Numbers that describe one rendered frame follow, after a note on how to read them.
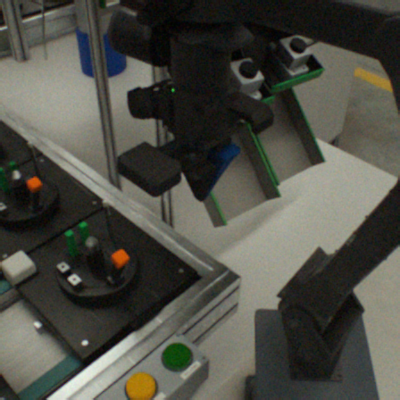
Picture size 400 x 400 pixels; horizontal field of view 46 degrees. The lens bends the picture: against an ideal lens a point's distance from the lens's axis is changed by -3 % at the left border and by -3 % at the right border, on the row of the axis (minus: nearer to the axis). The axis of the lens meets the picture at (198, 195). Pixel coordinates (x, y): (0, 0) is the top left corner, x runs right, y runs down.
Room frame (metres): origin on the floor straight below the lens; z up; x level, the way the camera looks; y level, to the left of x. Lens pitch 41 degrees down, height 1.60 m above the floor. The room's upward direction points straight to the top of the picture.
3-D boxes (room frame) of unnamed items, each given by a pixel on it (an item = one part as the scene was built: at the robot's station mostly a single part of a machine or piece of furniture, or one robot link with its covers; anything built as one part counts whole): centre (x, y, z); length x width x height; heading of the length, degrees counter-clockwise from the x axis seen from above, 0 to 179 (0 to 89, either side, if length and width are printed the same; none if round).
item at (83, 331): (0.53, 0.17, 1.01); 0.24 x 0.24 x 0.13; 46
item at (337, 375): (0.31, -0.15, 1.09); 0.07 x 0.07 x 0.06; 87
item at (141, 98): (0.46, 0.04, 1.34); 0.07 x 0.07 x 0.06; 43
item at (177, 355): (0.37, 0.03, 0.96); 0.04 x 0.04 x 0.02
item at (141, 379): (0.32, 0.08, 0.96); 0.04 x 0.04 x 0.02
